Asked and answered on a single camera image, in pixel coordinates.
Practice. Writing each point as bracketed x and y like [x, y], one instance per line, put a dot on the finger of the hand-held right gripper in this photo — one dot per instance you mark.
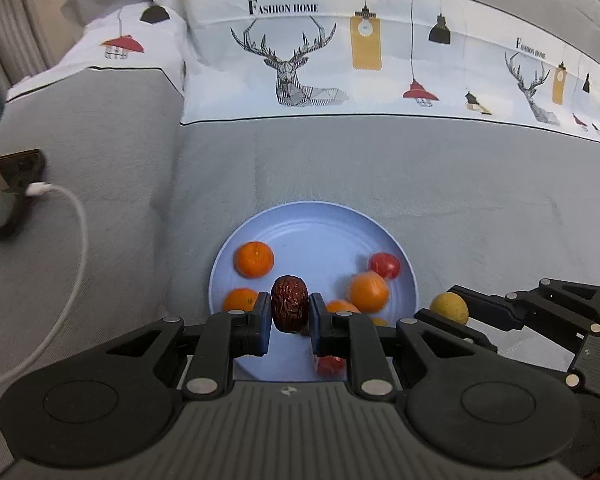
[460, 331]
[485, 306]

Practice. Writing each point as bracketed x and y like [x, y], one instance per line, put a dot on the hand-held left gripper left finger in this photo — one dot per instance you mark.
[266, 327]

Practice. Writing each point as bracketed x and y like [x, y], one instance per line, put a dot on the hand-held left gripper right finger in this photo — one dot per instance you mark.
[314, 331]

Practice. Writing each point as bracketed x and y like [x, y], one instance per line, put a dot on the small yellow-green fruit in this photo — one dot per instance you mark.
[449, 308]

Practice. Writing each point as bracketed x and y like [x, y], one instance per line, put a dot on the dark red date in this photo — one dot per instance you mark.
[290, 305]

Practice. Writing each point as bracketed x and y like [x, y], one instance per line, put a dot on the orange mandarin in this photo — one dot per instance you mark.
[254, 259]
[342, 306]
[239, 301]

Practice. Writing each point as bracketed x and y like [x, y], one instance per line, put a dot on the red fruit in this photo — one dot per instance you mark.
[330, 366]

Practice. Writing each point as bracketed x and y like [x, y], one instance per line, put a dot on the orange fruit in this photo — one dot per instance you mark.
[369, 291]

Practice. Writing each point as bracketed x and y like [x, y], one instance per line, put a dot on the blue round plate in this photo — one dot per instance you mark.
[310, 240]

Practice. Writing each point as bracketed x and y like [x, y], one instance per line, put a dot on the red cherry tomato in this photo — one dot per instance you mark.
[385, 265]

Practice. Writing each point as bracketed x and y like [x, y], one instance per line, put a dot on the small yellow fruit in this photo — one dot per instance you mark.
[380, 321]

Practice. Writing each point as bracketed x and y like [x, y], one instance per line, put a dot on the grey deer-print blanket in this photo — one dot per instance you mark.
[380, 50]

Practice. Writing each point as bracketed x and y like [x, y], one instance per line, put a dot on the black smartphone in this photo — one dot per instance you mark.
[5, 190]

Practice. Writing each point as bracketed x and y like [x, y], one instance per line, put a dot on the grey pleated curtain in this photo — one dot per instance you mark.
[10, 15]

